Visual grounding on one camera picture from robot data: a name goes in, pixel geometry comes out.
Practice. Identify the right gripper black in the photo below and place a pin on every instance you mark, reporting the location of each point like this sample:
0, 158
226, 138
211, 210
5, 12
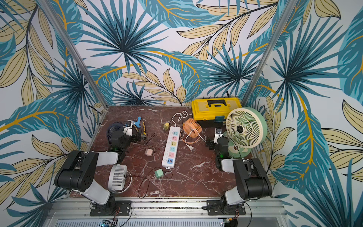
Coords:
211, 143

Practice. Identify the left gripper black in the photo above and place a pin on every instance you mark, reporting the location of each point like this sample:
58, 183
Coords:
134, 139

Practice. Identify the pink plug adapter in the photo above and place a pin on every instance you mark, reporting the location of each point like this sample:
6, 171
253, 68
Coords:
149, 152

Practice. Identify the yellow plug adapter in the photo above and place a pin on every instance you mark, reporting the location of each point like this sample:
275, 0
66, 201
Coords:
166, 126

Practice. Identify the white power strip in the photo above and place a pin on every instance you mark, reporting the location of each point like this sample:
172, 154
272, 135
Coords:
171, 147

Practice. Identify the green plug adapter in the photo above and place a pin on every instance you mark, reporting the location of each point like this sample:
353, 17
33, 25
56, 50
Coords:
159, 173

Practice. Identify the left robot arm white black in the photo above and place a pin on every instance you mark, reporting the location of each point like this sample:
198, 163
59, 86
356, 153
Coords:
77, 173

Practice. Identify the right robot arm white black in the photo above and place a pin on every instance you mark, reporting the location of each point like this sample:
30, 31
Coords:
251, 179

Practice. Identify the dark blue small fan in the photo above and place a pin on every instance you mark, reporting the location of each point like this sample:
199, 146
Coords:
117, 126

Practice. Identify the orange small desk fan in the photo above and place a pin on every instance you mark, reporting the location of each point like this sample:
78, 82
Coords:
193, 130

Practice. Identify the large green cream desk fan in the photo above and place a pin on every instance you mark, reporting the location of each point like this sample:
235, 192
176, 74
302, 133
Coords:
246, 128

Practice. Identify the white small fan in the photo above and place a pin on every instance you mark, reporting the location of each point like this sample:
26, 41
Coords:
117, 177

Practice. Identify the blue plastic toy figure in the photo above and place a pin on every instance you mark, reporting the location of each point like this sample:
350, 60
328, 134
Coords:
138, 122

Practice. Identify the yellow black toolbox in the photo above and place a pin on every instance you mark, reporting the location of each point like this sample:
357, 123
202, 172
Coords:
213, 112

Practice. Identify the yellow handled pliers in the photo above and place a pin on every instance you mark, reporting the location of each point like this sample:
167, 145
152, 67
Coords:
142, 131

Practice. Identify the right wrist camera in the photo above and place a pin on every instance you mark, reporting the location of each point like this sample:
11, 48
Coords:
218, 134

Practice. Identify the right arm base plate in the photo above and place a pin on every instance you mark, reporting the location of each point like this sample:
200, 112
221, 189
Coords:
219, 208

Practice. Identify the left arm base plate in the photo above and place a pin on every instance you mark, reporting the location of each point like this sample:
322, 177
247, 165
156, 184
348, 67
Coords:
116, 208

